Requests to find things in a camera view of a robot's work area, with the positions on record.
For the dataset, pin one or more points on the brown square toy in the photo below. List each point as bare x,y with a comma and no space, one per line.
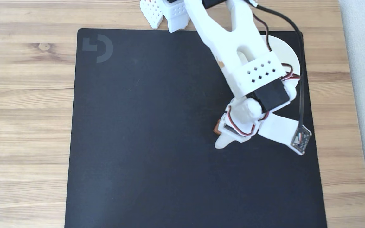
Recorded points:
217,129

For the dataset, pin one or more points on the white round plate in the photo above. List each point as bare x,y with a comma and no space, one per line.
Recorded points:
284,50

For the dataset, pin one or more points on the black desk mat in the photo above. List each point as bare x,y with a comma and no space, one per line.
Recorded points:
138,142

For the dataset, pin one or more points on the gripper camera with white mount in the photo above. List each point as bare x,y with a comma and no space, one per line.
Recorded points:
300,139

